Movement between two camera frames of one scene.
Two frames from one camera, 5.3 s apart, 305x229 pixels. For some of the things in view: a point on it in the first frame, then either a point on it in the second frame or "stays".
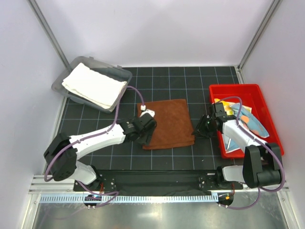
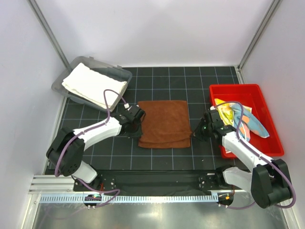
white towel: [100, 88] stays
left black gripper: [145, 140] -> [138, 133]
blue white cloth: [246, 119] stays
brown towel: [174, 127] stays
